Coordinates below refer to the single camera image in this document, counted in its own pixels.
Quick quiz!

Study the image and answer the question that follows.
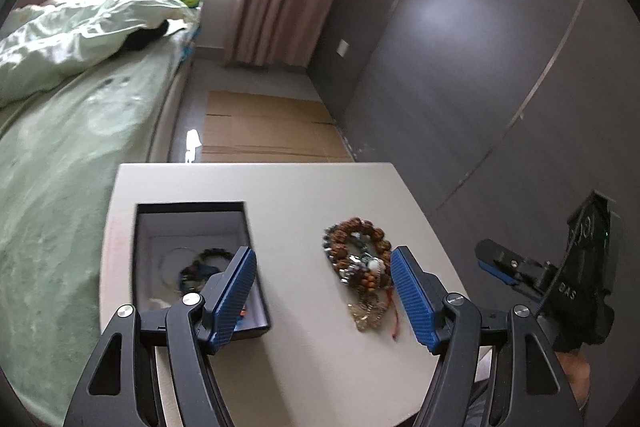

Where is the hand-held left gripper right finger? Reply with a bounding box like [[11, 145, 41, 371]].
[[390, 246, 587, 427]]

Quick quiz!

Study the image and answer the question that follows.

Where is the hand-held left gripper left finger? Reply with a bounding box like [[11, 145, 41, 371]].
[[62, 246, 258, 427]]

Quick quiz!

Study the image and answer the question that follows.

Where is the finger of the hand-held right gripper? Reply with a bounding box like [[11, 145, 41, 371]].
[[474, 239, 547, 304]]

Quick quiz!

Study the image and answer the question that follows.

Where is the orange small bead bracelet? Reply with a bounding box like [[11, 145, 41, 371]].
[[356, 266, 390, 294]]

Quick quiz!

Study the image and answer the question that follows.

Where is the yellow crystal bracelet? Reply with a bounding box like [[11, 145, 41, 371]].
[[347, 298, 389, 333]]

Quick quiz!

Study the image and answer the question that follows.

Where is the brown wooden bead bracelet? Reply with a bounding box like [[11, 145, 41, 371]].
[[325, 216, 394, 274]]

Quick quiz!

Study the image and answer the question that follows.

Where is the dark grey bead bracelet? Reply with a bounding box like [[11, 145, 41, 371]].
[[322, 226, 372, 284]]

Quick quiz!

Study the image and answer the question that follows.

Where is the black jewelry box white lining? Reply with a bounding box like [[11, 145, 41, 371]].
[[132, 201, 273, 349]]

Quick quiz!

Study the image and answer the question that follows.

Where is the person's right forearm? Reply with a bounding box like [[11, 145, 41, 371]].
[[554, 349, 594, 411]]

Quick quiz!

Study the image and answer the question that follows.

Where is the thin silver bangle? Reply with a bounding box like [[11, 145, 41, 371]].
[[160, 247, 202, 289]]

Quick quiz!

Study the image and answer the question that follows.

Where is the flattened cardboard sheet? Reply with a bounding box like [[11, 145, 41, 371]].
[[199, 89, 357, 164]]

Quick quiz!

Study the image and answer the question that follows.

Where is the bed with green sheet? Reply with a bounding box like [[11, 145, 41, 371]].
[[0, 23, 202, 427]]

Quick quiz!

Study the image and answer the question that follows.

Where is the grey wardrobe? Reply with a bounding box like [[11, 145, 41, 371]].
[[306, 0, 640, 288]]

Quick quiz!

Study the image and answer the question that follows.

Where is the black cloth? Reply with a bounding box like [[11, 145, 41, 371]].
[[122, 20, 171, 53]]

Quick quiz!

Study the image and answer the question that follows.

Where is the pale green quilt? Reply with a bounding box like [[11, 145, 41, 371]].
[[0, 0, 202, 108]]

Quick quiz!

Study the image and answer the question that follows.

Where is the red string cord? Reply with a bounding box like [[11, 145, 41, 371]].
[[384, 286, 404, 341]]

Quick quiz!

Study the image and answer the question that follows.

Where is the black bead bracelet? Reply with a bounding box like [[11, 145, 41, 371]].
[[197, 248, 237, 269]]

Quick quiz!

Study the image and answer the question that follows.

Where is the dark bead bracelet in box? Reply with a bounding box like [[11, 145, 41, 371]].
[[178, 263, 222, 294]]

